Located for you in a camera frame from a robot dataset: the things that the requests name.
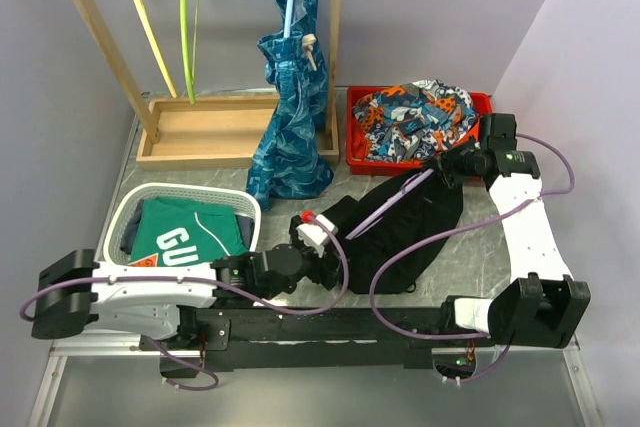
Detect purple hanger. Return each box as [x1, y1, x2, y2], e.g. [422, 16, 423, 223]
[346, 169, 434, 240]

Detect yellow hanger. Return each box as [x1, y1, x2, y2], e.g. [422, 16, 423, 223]
[132, 0, 177, 98]

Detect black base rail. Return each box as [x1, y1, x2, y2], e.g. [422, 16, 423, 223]
[161, 307, 472, 372]

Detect colourful patterned shorts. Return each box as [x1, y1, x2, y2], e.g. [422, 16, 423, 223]
[351, 79, 479, 136]

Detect blue patterned shorts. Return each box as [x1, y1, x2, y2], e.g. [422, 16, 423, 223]
[246, 0, 334, 210]

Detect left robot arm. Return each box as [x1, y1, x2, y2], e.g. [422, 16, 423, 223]
[19, 213, 350, 349]

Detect wooden clothes rack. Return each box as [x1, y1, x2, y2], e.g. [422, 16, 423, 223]
[72, 0, 342, 170]

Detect green t-shirt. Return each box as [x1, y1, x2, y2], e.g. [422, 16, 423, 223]
[120, 197, 248, 267]

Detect black shorts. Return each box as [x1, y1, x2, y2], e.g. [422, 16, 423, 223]
[322, 170, 464, 295]

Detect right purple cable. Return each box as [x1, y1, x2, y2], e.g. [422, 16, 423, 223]
[368, 132, 576, 382]

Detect green hanger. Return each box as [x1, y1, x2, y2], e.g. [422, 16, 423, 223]
[179, 0, 200, 105]

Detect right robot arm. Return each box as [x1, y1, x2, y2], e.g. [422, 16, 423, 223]
[437, 113, 591, 349]

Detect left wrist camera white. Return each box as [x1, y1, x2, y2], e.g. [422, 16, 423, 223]
[296, 211, 338, 257]

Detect white laundry basket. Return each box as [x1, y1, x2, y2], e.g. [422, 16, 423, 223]
[102, 182, 262, 265]

